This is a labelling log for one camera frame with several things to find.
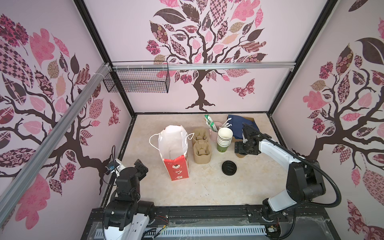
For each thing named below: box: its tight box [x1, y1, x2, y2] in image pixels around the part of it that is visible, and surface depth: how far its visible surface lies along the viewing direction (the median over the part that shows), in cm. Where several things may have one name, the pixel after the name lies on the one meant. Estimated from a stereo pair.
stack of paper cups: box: [217, 127, 233, 153], surface depth 89 cm
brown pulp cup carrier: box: [192, 128, 212, 165], surface depth 89 cm
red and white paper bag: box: [149, 125, 195, 181], surface depth 80 cm
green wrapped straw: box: [203, 114, 218, 132], surface depth 94 cm
